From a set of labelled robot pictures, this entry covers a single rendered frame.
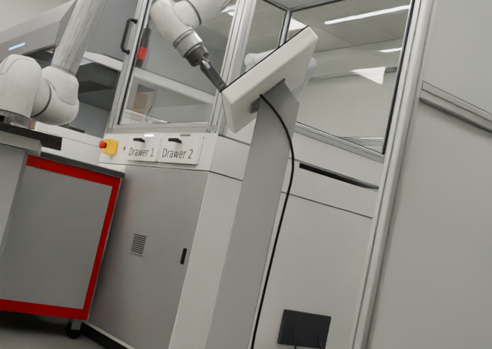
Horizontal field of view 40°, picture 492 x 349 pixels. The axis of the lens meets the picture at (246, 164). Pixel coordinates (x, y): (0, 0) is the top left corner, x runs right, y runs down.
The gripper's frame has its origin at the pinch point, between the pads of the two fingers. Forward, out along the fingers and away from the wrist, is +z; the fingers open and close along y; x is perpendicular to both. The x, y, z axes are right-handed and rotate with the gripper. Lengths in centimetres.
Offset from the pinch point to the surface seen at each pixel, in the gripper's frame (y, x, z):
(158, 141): 60, 29, -15
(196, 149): 34.7, 18.6, 1.5
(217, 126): 29.1, 7.4, 0.2
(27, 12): 442, 59, -280
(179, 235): 37, 44, 24
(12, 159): 10, 72, -31
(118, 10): 139, 3, -103
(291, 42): -38.5, -18.7, 5.0
